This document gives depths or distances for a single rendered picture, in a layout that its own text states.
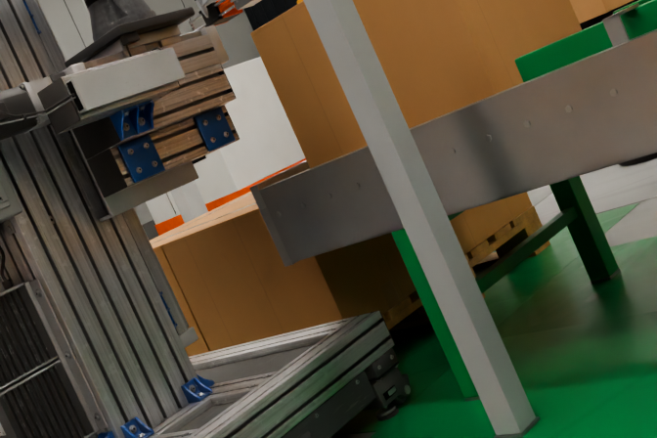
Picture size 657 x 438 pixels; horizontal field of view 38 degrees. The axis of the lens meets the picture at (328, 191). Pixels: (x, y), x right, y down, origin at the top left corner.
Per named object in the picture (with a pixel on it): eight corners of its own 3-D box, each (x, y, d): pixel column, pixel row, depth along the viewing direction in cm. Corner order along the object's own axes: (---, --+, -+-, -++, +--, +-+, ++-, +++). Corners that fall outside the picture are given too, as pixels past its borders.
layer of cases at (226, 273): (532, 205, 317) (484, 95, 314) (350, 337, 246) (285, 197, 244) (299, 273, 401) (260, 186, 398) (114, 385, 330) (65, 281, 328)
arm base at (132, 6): (121, 27, 203) (101, -16, 202) (84, 53, 213) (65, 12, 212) (171, 15, 214) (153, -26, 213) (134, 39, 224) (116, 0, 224)
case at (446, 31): (596, 62, 218) (528, -101, 216) (503, 111, 191) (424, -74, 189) (412, 134, 262) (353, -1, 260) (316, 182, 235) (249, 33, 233)
